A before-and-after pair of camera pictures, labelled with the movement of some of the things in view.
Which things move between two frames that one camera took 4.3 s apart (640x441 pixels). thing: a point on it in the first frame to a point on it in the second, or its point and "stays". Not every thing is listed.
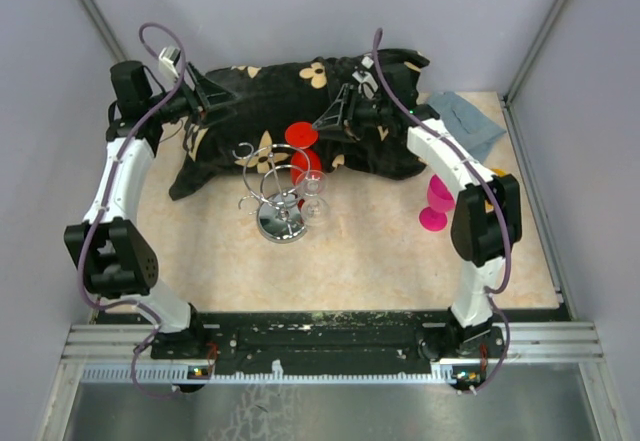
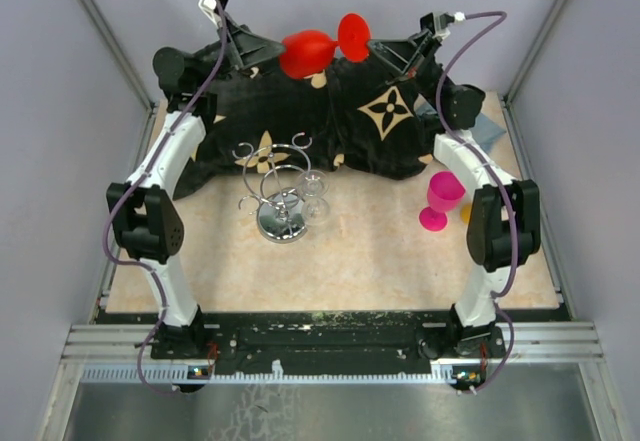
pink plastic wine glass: x=441 y=200 stays
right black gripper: x=331 y=125 to x=407 y=58
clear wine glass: x=312 y=184 stays
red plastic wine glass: x=305 y=162 to x=310 y=53
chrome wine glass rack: x=277 y=174 stays
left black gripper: x=211 y=104 to x=247 y=49
